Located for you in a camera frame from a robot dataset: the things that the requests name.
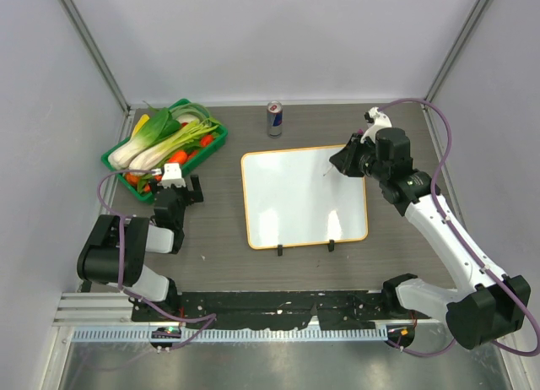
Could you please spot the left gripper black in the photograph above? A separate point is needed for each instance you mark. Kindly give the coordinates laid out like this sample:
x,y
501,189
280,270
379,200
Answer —
x,y
192,196

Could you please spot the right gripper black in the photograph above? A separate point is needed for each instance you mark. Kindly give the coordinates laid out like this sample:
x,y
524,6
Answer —
x,y
346,159

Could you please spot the whiteboard with orange frame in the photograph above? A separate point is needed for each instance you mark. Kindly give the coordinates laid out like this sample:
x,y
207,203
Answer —
x,y
288,201

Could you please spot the white marker with magenta cap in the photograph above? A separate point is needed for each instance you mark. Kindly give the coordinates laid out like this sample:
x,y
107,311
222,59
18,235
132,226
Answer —
x,y
328,170

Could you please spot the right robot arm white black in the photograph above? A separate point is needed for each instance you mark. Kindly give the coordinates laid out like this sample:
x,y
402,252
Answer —
x,y
486,303

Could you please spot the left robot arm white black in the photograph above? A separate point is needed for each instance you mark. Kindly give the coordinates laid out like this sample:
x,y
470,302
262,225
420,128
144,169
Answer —
x,y
115,250

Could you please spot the orange carrot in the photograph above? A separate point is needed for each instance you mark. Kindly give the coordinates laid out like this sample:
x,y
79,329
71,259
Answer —
x,y
179,157

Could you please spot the bok choy right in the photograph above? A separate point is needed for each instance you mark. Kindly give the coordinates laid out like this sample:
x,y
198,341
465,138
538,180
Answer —
x,y
150,158

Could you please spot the bok choy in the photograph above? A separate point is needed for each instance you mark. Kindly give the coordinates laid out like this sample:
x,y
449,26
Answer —
x,y
150,158
157,128

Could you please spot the green plastic basket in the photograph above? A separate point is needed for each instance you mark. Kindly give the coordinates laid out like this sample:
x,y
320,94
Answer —
x,y
184,111

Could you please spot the red tomato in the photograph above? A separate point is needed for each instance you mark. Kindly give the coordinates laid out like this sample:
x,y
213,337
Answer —
x,y
206,141

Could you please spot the bok choy left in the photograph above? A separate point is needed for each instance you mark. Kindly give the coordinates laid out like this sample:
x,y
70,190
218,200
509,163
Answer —
x,y
157,128

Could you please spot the yellow vegetable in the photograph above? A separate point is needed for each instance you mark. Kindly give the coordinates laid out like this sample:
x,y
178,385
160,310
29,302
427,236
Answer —
x,y
140,123

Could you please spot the silver blue drink can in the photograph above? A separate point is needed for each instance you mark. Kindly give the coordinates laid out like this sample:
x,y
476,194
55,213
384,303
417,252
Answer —
x,y
274,119

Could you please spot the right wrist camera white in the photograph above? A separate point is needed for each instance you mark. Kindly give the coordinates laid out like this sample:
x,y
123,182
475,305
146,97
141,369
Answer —
x,y
376,121

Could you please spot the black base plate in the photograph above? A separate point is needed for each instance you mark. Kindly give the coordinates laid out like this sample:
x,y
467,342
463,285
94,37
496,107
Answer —
x,y
284,310

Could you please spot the aluminium rail left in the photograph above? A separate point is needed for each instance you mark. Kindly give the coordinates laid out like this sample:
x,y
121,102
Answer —
x,y
93,309

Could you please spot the white slotted cable duct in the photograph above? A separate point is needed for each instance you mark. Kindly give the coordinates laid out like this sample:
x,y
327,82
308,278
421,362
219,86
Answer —
x,y
156,335

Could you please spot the aluminium frame post left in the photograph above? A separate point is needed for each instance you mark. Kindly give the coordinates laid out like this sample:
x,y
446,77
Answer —
x,y
84,33

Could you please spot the aluminium frame post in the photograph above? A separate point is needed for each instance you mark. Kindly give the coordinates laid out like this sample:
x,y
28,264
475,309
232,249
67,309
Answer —
x,y
84,33
474,17

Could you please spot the aluminium frame post right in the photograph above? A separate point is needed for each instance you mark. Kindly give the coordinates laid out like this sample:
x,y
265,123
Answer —
x,y
474,17

